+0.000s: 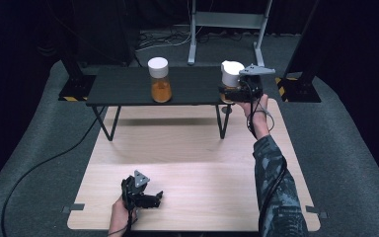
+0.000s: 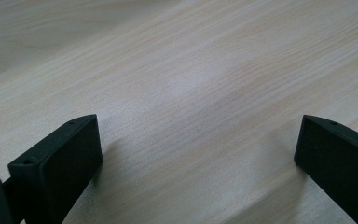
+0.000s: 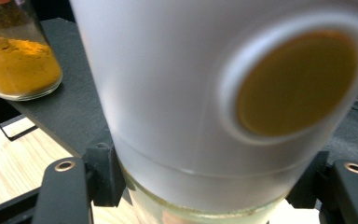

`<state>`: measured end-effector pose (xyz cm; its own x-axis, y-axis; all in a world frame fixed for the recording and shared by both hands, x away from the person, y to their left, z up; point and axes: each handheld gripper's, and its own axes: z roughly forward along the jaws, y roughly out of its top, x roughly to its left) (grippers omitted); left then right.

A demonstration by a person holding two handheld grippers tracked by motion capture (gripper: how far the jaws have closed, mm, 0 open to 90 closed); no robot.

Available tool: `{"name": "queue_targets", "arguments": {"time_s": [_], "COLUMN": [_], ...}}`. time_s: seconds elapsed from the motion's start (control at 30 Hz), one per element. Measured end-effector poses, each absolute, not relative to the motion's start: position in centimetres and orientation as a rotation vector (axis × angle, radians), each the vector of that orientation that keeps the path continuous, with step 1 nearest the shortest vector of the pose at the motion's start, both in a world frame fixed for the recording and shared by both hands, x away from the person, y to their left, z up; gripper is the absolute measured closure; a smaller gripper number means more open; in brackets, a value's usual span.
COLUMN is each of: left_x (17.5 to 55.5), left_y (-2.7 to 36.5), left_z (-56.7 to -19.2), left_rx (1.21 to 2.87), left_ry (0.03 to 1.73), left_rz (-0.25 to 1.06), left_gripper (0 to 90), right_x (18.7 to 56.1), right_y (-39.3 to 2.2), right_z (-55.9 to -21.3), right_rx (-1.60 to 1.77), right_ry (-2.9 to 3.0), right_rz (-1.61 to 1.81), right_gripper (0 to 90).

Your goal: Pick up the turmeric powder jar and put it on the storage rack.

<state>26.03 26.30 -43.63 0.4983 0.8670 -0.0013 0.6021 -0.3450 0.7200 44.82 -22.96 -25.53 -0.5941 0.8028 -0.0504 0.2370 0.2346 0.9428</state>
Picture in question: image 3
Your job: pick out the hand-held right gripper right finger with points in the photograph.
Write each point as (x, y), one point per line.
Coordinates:
(354, 193)

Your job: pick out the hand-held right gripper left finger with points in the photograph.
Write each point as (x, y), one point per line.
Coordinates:
(65, 189)

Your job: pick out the spice jar with lid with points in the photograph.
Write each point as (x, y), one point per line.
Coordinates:
(15, 62)
(167, 93)

